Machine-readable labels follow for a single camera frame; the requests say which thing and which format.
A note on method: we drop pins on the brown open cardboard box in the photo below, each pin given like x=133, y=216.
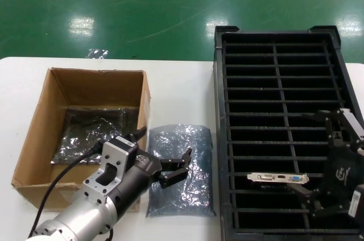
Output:
x=85, y=87

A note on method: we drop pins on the black slotted plastic container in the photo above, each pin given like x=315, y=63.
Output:
x=284, y=82

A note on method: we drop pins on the translucent grey antistatic bag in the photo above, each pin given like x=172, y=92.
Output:
x=182, y=201

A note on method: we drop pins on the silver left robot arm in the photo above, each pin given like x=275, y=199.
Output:
x=79, y=221

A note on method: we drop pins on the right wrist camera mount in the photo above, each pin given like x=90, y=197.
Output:
x=357, y=201

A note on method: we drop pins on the silver foil scrap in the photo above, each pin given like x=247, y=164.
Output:
x=98, y=53

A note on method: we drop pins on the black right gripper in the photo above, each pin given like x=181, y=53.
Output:
x=341, y=175

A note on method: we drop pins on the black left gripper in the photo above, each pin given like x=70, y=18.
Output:
x=139, y=175

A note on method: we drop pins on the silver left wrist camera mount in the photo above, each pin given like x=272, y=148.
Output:
x=111, y=167

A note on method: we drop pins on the graphics card with metal bracket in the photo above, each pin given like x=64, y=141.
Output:
x=267, y=178

